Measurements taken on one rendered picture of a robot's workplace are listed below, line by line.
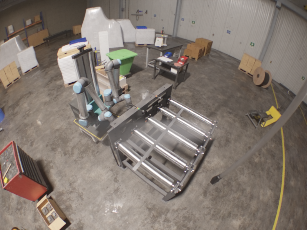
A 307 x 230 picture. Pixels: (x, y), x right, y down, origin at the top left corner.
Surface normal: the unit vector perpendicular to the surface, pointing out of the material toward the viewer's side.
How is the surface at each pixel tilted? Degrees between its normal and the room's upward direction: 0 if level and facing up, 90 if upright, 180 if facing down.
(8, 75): 90
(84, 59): 90
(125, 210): 0
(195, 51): 90
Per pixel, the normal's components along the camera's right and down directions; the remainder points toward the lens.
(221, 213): 0.07, -0.69
